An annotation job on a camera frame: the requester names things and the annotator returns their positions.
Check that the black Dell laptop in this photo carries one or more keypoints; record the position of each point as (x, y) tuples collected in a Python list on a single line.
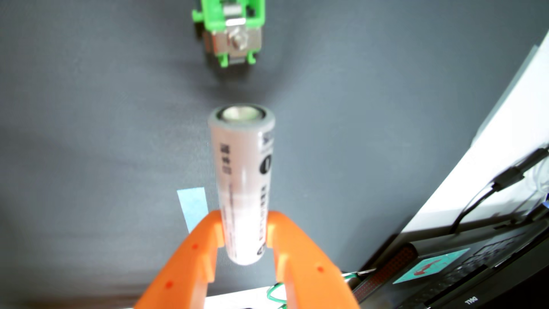
[(450, 274)]

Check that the green battery holder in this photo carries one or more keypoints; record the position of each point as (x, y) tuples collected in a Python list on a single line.
[(214, 13)]

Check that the white cylindrical battery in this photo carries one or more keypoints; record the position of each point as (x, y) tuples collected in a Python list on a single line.
[(242, 171)]

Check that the light blue tape patch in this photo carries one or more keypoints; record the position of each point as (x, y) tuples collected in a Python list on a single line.
[(193, 206)]

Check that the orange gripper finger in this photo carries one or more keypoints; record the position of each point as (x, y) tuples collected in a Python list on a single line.
[(309, 274), (188, 266)]

